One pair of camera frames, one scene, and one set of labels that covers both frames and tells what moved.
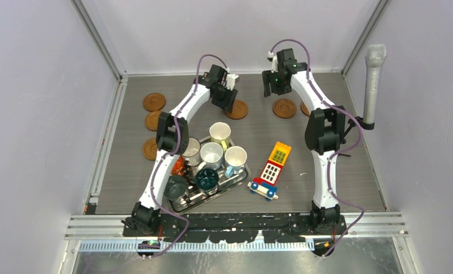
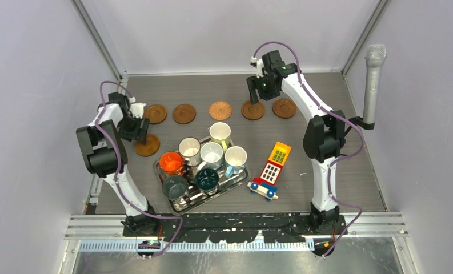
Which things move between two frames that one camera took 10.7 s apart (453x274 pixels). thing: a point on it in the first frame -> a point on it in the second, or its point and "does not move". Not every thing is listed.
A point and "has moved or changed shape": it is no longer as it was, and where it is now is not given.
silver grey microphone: [375, 60] does not move
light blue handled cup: [235, 159] does not move
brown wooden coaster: [153, 101] has moved or changed shape
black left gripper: [227, 103] -> [139, 134]
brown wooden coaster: [239, 109] has moved or changed shape
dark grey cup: [175, 186] does not move
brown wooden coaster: [284, 108] -> [253, 112]
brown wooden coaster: [149, 148] has moved or changed shape
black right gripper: [267, 77] -> [253, 83]
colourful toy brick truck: [266, 185] does not move
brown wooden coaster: [304, 109] has moved or changed shape
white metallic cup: [192, 154] does not move
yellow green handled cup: [220, 133] does not move
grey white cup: [212, 154] does not move
